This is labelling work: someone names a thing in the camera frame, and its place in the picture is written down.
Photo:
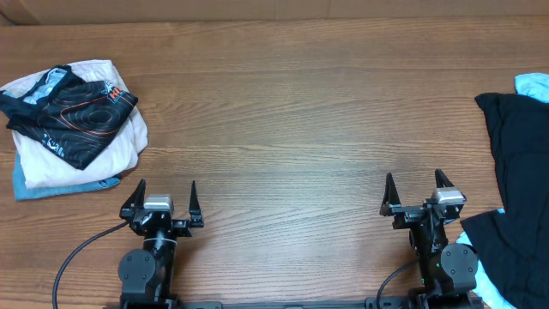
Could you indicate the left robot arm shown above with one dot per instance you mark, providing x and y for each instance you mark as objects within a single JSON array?
[{"x": 146, "y": 273}]

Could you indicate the light blue garment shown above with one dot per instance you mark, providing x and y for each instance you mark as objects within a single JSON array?
[{"x": 534, "y": 86}]

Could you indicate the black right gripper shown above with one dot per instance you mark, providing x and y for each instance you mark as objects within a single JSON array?
[{"x": 408, "y": 214}]

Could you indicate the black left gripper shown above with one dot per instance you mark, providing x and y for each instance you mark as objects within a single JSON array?
[{"x": 184, "y": 228}]

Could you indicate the blue folded garment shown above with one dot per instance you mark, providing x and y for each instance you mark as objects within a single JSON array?
[{"x": 21, "y": 192}]

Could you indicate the black t-shirt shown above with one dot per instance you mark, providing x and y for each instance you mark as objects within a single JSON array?
[{"x": 521, "y": 184}]

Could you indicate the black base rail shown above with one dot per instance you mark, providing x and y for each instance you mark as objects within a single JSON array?
[{"x": 291, "y": 305}]

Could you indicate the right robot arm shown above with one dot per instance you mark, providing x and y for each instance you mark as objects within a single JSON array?
[{"x": 447, "y": 270}]

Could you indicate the cream folded garment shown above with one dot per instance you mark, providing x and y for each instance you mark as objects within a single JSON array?
[{"x": 42, "y": 169}]

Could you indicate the black orange patterned garment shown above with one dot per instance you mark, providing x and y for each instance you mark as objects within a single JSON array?
[{"x": 73, "y": 119}]

